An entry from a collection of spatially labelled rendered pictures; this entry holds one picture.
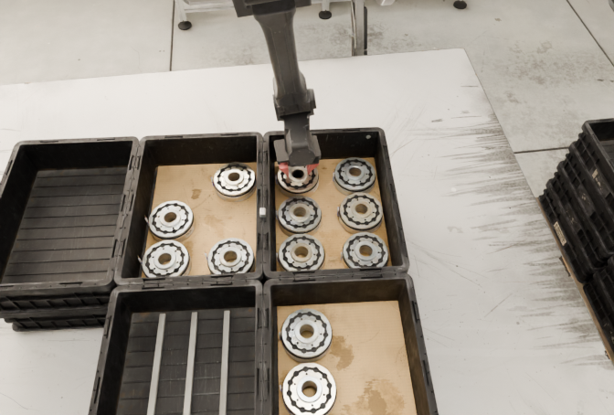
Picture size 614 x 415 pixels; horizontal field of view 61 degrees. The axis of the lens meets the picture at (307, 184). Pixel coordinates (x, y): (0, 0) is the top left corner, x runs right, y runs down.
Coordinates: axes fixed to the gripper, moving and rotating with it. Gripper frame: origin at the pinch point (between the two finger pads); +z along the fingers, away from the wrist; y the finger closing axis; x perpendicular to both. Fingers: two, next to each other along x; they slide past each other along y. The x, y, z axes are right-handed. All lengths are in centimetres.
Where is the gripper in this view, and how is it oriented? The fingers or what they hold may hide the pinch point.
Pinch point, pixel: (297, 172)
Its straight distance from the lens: 127.1
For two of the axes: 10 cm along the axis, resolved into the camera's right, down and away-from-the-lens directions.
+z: 0.0, 6.0, 8.0
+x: -1.7, -7.9, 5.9
